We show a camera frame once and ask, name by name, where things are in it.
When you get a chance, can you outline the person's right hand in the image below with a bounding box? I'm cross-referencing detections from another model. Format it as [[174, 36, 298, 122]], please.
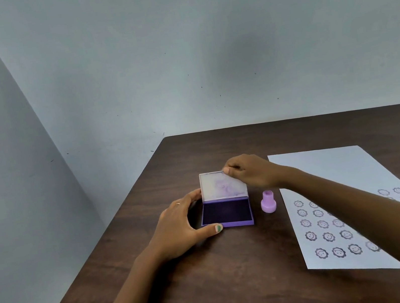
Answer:
[[221, 148, 290, 196]]

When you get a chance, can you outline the person's right forearm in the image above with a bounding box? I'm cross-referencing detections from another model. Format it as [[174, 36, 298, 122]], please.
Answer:
[[279, 148, 400, 303]]

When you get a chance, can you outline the person's left hand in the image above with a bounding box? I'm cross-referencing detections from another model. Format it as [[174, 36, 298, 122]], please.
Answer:
[[137, 186, 228, 266]]

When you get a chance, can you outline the white paper sheet with stamps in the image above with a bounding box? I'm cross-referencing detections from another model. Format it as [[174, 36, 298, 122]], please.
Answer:
[[267, 134, 400, 289]]

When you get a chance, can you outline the purple round stamp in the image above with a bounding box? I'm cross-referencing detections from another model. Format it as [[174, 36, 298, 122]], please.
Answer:
[[259, 189, 279, 215]]

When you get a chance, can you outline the person's left forearm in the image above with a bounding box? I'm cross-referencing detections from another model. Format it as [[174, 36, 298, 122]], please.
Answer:
[[67, 245, 174, 303]]

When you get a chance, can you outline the purple ink pad case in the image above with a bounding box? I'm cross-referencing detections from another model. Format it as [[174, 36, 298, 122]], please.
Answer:
[[193, 166, 255, 234]]

